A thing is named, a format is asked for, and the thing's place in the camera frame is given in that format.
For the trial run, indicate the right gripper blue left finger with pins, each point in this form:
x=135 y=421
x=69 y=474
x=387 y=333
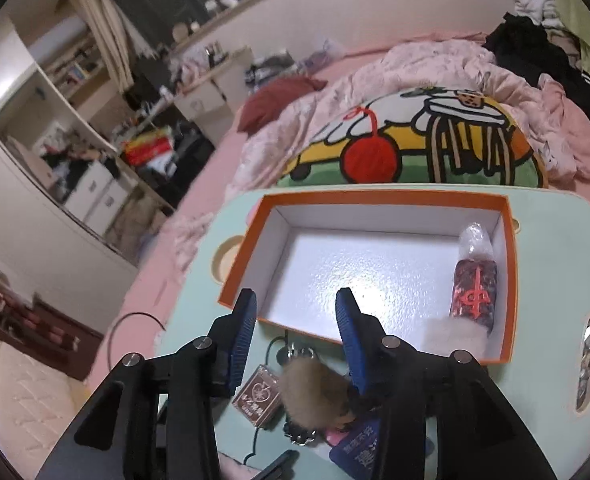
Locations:
x=152 y=418

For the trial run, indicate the black clothes pile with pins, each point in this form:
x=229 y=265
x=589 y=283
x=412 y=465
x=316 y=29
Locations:
x=523 y=47

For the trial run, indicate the red white carton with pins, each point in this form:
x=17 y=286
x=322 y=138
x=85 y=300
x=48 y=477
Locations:
x=148 y=145

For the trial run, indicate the green cartoon lap table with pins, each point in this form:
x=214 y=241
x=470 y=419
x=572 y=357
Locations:
x=552 y=243

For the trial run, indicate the red patterned packet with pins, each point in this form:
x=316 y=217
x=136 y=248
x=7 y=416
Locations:
x=474 y=280

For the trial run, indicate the foil wrappers in slot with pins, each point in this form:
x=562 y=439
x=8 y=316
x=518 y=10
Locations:
x=583 y=387

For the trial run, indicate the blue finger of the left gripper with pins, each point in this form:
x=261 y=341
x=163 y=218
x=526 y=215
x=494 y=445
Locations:
x=278 y=468

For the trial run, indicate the orange gradient cardboard box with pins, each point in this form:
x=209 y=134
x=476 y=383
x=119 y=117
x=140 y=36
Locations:
x=395 y=249

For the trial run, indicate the dark red pillow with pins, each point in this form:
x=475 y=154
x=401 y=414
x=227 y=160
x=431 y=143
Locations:
x=266 y=104

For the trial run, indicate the brown fur pompom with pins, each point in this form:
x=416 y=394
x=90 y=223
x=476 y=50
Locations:
x=314 y=396

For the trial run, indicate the brown card box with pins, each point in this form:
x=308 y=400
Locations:
x=259 y=399

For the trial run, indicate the white clothes pile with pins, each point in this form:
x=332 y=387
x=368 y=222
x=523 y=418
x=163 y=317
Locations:
x=540 y=12

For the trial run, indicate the blue metal tin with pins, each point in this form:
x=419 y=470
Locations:
x=355 y=453

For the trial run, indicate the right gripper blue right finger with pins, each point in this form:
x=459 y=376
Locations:
x=479 y=434

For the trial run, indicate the cartoon cherry pillow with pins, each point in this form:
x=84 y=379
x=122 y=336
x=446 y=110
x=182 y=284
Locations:
x=421 y=135

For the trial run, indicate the white desk with drawers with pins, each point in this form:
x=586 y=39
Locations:
x=222 y=86

